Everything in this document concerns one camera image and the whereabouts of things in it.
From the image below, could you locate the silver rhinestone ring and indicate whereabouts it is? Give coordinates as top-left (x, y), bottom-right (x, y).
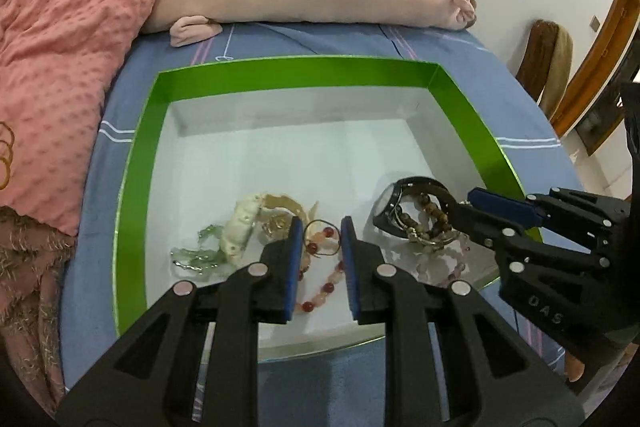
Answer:
top-left (404, 227), bottom-right (462, 254)

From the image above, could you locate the brown fuzzy blanket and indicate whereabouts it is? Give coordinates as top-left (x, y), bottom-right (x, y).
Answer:
top-left (0, 206), bottom-right (79, 419)

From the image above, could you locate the wooden door frame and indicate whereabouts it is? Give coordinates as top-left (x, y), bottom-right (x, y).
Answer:
top-left (549, 0), bottom-right (640, 138)

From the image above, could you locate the person's right hand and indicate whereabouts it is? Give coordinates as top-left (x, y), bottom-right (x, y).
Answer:
top-left (564, 348), bottom-right (585, 384)

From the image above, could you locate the brown wooden bead bracelet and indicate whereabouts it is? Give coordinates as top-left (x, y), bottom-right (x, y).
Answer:
top-left (399, 192), bottom-right (453, 242)

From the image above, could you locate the green jade bracelet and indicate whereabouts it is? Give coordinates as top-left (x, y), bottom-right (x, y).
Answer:
top-left (169, 222), bottom-right (233, 283)

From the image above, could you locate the thin metal bangle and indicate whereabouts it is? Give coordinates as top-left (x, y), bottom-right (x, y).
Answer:
top-left (302, 218), bottom-right (342, 257)

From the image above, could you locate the cream wrist watch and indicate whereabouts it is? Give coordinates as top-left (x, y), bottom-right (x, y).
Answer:
top-left (220, 192), bottom-right (322, 266)

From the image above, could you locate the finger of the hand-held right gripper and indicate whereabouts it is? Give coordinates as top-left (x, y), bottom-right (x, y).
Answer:
top-left (449, 202), bottom-right (627, 349)
top-left (466, 186), bottom-right (630, 259)

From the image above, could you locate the brown wooden chair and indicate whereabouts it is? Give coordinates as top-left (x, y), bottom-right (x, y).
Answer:
top-left (514, 20), bottom-right (557, 108)

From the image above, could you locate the red and pink bead bracelet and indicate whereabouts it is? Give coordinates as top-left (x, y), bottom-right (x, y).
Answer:
top-left (291, 221), bottom-right (352, 314)

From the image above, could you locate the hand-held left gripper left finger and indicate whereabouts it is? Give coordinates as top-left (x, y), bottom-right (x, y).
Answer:
top-left (55, 217), bottom-right (305, 427)

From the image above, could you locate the black wrist watch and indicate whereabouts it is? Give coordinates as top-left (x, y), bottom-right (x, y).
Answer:
top-left (372, 175), bottom-right (458, 244)

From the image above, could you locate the beige cloth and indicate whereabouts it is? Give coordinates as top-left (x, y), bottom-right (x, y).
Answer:
top-left (540, 26), bottom-right (576, 121)

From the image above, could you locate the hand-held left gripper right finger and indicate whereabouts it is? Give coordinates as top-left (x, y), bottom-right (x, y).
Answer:
top-left (340, 215), bottom-right (586, 427)

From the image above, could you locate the pink dotted blanket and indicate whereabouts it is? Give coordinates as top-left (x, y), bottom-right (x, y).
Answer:
top-left (0, 0), bottom-right (222, 239)

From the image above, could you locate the pale pink crystal bracelet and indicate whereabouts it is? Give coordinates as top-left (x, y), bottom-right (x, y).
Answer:
top-left (399, 234), bottom-right (474, 291)

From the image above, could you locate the green cardboard box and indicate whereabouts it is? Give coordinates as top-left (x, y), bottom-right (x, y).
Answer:
top-left (114, 56), bottom-right (544, 361)

